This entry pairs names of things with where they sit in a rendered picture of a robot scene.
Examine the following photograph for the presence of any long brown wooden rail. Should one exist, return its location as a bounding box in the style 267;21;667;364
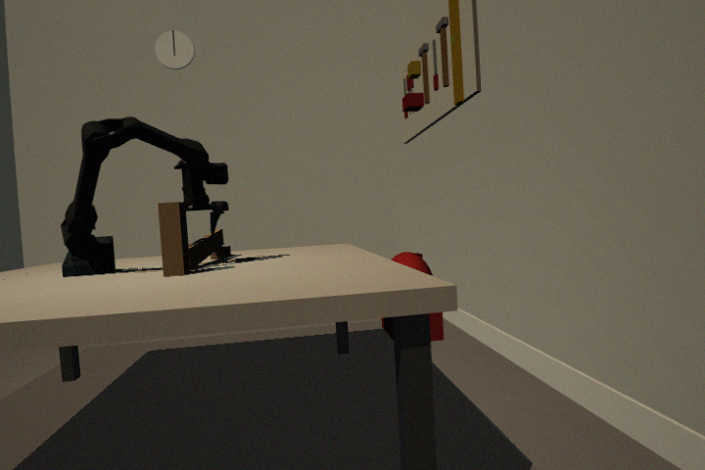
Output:
189;228;223;270

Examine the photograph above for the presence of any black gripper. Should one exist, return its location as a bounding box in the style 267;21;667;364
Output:
182;183;228;236

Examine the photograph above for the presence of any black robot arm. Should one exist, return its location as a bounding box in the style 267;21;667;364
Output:
61;117;228;261

